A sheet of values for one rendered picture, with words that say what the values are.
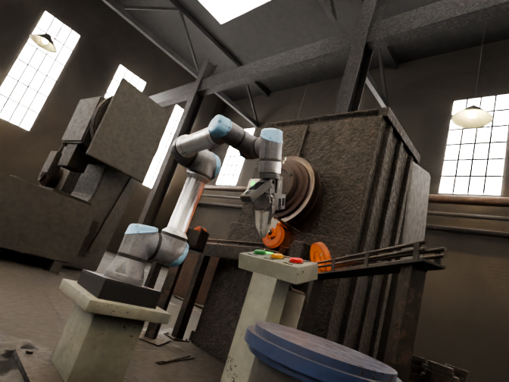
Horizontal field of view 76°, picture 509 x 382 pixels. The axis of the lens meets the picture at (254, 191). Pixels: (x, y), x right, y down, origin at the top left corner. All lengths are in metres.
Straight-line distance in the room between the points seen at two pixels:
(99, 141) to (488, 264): 7.06
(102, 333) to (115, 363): 0.13
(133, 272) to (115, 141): 3.04
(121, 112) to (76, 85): 7.94
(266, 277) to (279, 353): 0.43
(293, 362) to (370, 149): 1.67
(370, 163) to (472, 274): 5.99
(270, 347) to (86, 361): 0.85
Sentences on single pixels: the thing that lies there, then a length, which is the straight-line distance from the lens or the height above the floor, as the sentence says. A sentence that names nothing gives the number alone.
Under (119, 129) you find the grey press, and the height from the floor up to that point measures 1.71.
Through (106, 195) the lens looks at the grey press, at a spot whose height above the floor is 0.96.
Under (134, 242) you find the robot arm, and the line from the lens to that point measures 1.38.
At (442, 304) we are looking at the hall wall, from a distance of 7.87.
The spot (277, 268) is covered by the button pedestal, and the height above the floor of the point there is 0.56.
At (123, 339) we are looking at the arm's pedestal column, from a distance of 1.39.
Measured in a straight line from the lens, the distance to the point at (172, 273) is 2.21.
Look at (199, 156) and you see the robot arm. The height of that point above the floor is 0.94.
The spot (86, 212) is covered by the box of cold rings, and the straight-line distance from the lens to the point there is 3.94.
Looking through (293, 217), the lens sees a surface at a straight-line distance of 1.99.
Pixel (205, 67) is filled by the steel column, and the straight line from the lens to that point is 10.21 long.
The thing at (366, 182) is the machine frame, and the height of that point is 1.24.
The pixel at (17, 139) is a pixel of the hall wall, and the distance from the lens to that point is 11.56.
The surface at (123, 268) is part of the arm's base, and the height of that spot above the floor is 0.41.
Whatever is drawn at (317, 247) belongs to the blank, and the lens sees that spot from 1.60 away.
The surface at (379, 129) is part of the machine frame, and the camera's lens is 2.18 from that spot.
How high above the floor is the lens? 0.51
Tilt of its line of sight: 15 degrees up
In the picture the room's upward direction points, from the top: 18 degrees clockwise
